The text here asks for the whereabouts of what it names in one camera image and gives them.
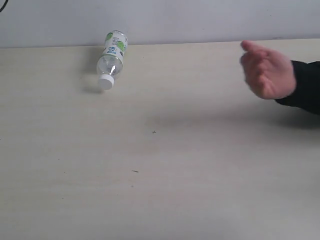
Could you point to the person's open bare hand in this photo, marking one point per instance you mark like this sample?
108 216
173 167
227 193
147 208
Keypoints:
268 73

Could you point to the green label water bottle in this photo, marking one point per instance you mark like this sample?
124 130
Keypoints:
110 63

